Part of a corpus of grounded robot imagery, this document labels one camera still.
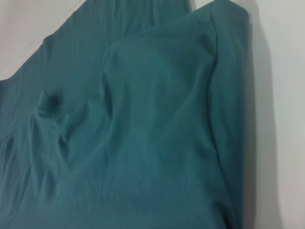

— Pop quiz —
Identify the teal t-shirt with FREE print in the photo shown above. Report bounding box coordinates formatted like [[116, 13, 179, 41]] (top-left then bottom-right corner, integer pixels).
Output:
[[0, 0, 251, 229]]

